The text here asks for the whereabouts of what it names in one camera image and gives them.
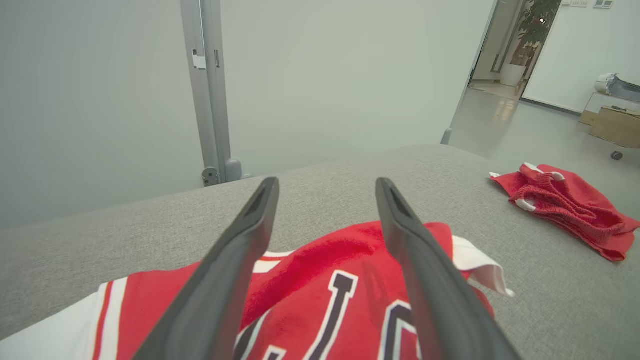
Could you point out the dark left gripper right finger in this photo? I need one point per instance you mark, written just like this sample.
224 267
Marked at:
435 300

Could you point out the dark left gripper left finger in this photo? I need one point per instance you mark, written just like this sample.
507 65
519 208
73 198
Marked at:
215 295

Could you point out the red Bulls 23 jersey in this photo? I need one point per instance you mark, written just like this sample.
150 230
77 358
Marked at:
310 260

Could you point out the red shorts white trim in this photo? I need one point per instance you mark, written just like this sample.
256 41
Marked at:
570 205

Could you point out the dark grey hinge plate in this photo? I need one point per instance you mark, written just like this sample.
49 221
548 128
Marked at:
210 176

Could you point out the black caster wheel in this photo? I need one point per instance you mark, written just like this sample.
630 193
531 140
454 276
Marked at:
617 155

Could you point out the white plant pot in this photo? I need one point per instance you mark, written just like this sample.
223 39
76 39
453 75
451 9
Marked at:
512 75

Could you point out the brown cardboard box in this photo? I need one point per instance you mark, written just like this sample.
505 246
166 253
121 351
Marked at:
617 127

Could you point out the white flat box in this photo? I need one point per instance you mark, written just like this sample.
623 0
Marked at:
597 102

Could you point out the white round appliance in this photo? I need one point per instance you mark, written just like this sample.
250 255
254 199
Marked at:
602 82

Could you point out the blue grey bag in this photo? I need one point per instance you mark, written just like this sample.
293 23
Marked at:
625 89

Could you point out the green potted plant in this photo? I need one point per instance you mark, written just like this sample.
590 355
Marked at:
537 25

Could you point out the grey metal partition post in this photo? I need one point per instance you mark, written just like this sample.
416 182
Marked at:
210 110

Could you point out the white tag on post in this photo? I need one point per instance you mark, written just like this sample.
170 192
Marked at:
199 61

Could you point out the white wall switch plate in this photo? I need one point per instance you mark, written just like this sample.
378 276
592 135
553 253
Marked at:
579 3
603 3

